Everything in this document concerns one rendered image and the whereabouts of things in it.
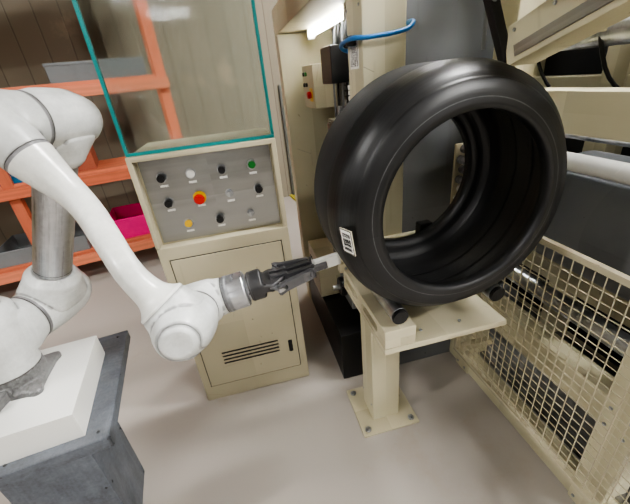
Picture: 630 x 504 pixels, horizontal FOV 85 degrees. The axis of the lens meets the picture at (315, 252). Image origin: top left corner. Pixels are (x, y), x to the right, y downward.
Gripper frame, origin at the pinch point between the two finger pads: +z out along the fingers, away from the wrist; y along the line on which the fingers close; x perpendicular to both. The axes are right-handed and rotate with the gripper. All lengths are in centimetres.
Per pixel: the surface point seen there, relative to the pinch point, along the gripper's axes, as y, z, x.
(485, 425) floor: 10, 54, 113
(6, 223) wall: 347, -285, 32
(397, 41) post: 27, 38, -43
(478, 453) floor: 0, 43, 111
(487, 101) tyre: -12.3, 35.5, -29.9
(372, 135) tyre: -9.4, 13.2, -29.1
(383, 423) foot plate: 24, 11, 106
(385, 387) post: 27, 16, 87
